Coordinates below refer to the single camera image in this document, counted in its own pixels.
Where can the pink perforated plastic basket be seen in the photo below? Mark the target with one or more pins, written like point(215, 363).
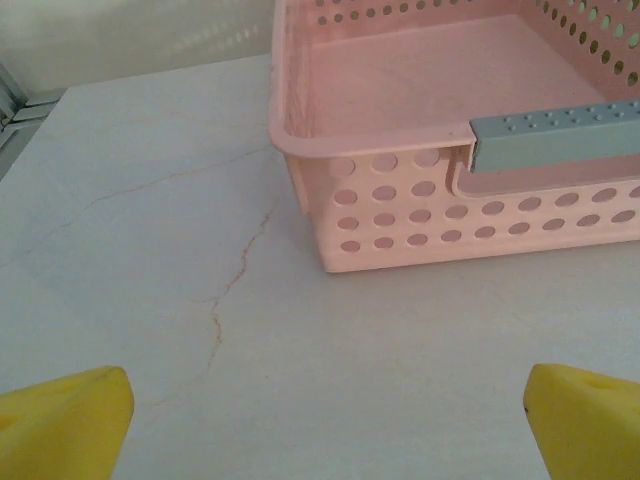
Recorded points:
point(400, 75)

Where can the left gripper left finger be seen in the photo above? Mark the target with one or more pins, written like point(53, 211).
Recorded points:
point(60, 430)

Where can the aluminium side rail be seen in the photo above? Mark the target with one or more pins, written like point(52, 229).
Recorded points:
point(30, 107)

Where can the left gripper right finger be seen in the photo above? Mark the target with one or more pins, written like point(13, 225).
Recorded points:
point(590, 430)

